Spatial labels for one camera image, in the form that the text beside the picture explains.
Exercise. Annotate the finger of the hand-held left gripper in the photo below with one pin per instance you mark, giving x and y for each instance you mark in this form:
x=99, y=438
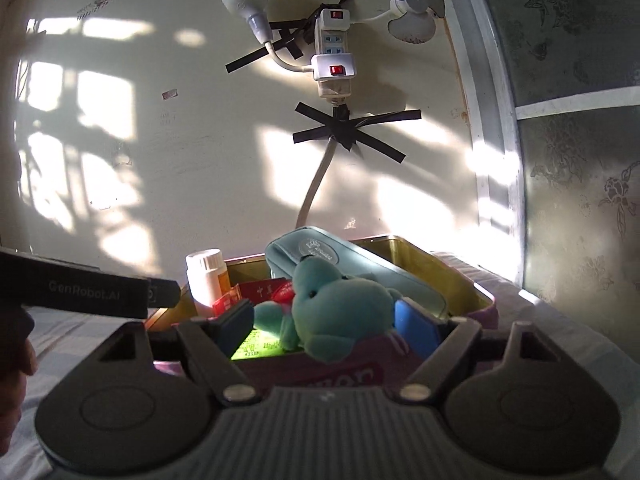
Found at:
x=164, y=294

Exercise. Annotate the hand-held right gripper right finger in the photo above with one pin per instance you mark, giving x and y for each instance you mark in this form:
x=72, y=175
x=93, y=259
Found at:
x=416, y=327

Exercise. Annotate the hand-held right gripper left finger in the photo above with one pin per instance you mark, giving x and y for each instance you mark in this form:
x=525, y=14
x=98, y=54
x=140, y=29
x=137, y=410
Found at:
x=236, y=325

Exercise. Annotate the long green carton box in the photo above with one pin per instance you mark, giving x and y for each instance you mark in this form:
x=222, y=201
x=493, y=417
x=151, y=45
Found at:
x=260, y=347

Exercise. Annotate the red box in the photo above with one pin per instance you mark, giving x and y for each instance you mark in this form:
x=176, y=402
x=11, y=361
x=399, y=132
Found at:
x=260, y=291

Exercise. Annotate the white pill bottle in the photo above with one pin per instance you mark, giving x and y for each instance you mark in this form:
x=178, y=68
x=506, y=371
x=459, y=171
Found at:
x=205, y=280

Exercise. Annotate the pink tin box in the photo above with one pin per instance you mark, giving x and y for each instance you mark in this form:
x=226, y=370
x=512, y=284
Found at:
x=435, y=260

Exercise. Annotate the teal plush toy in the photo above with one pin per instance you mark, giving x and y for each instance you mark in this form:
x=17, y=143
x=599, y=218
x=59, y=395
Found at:
x=340, y=300

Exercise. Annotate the teal pouch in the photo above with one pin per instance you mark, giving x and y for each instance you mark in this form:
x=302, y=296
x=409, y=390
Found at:
x=350, y=260

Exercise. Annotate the person's left hand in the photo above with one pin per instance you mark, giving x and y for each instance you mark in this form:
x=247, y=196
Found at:
x=17, y=345

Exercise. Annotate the striped bed sheet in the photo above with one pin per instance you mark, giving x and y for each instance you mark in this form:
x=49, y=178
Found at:
x=555, y=325

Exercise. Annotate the white power strip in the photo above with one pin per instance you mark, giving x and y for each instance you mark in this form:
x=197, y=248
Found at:
x=334, y=40

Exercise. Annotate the small white fan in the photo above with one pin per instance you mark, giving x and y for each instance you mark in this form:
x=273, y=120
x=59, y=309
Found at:
x=415, y=2

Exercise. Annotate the small wall sticker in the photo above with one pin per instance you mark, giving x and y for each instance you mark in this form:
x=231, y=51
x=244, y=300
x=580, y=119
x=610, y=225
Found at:
x=170, y=94

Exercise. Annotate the window frame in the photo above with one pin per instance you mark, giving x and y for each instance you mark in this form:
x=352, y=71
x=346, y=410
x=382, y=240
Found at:
x=500, y=135

